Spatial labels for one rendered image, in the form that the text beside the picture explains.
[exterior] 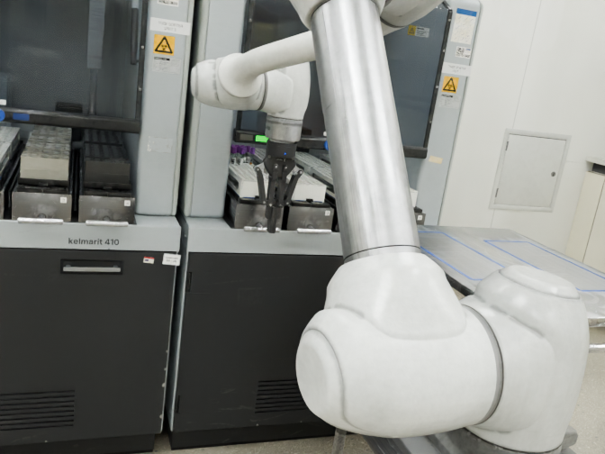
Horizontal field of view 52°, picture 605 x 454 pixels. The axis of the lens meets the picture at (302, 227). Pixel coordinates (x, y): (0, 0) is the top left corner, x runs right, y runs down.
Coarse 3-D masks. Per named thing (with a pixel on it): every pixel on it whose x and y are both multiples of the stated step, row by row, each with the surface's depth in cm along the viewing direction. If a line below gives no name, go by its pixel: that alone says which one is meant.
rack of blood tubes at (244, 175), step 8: (232, 168) 184; (240, 168) 186; (248, 168) 187; (232, 176) 180; (240, 176) 176; (248, 176) 176; (256, 176) 178; (264, 176) 180; (232, 184) 180; (240, 184) 170; (248, 184) 170; (256, 184) 171; (240, 192) 171; (248, 192) 171; (256, 192) 172
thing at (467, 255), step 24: (432, 240) 152; (456, 240) 156; (480, 240) 159; (504, 240) 163; (528, 240) 166; (456, 264) 135; (480, 264) 137; (504, 264) 140; (528, 264) 143; (552, 264) 146; (576, 264) 149; (456, 288) 124; (576, 288) 129; (600, 288) 132; (600, 312) 117; (336, 432) 176
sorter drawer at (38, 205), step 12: (72, 156) 200; (72, 168) 182; (72, 180) 168; (12, 192) 148; (24, 192) 149; (36, 192) 150; (48, 192) 151; (60, 192) 152; (12, 204) 148; (24, 204) 149; (36, 204) 150; (48, 204) 151; (60, 204) 152; (12, 216) 149; (24, 216) 150; (36, 216) 151; (48, 216) 152; (60, 216) 153
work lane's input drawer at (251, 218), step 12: (228, 192) 180; (228, 204) 176; (240, 204) 167; (252, 204) 169; (264, 204) 170; (240, 216) 168; (252, 216) 170; (264, 216) 171; (240, 228) 169; (252, 228) 166; (264, 228) 167; (276, 228) 168
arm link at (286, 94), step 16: (304, 64) 146; (272, 80) 143; (288, 80) 144; (304, 80) 146; (272, 96) 144; (288, 96) 145; (304, 96) 148; (272, 112) 148; (288, 112) 147; (304, 112) 151
